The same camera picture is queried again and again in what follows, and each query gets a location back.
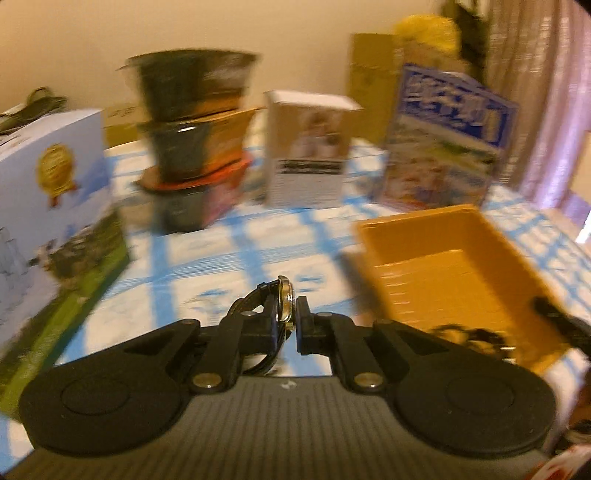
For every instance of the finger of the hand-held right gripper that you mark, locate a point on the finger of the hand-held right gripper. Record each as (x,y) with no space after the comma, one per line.
(563,323)

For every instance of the yellow plastic tray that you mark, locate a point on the yellow plastic tray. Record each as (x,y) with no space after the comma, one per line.
(443,277)

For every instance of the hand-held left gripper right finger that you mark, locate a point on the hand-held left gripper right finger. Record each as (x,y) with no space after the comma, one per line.
(300,327)

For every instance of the black instant food bowl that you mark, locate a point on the black instant food bowl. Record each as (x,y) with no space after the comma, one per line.
(189,83)

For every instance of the pale milk box with cow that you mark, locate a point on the pale milk box with cow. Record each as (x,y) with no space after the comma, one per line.
(55,207)

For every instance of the dark blue milk box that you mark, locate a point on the dark blue milk box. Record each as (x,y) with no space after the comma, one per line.
(448,138)

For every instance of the pink curtain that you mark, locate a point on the pink curtain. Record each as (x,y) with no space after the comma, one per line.
(540,92)

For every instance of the white product box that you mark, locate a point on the white product box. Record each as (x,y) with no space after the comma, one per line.
(309,147)

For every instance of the red checked clothing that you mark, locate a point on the red checked clothing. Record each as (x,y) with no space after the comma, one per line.
(568,466)

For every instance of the yellow plastic bag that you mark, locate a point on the yellow plastic bag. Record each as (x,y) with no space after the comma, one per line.
(429,32)

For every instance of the red instant food bowl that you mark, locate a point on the red instant food bowl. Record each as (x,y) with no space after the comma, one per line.
(203,203)

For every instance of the beige cardboard box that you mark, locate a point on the beige cardboard box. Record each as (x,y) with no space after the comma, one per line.
(124,127)

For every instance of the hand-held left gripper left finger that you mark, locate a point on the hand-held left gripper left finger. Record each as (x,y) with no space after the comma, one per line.
(263,332)

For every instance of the blue checked tablecloth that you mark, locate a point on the blue checked tablecloth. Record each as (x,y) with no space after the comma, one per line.
(207,258)

